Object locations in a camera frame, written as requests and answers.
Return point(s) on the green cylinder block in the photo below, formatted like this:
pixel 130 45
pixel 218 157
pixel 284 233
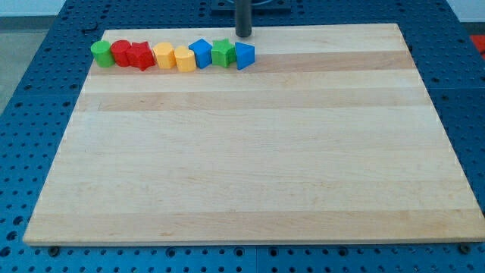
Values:
pixel 101 51

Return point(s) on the red cylinder block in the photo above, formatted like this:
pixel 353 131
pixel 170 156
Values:
pixel 119 51

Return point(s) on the green star block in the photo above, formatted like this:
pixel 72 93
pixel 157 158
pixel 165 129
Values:
pixel 223 53

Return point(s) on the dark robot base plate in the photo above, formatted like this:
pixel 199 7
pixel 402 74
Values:
pixel 228 6

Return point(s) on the light wooden board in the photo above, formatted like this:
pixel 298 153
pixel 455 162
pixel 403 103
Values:
pixel 330 137

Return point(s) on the red star block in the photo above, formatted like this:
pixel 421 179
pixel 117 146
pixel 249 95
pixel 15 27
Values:
pixel 140 55

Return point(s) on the blue cube block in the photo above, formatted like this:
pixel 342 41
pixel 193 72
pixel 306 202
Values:
pixel 202 50

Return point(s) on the yellow heart block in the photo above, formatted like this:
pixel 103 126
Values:
pixel 185 59

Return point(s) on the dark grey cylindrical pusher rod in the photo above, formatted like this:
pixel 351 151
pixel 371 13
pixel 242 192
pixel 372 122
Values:
pixel 243 18

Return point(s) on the yellow hexagon block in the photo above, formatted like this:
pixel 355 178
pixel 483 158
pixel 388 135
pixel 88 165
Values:
pixel 164 54

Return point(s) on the blue triangle block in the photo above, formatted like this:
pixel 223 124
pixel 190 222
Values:
pixel 245 55

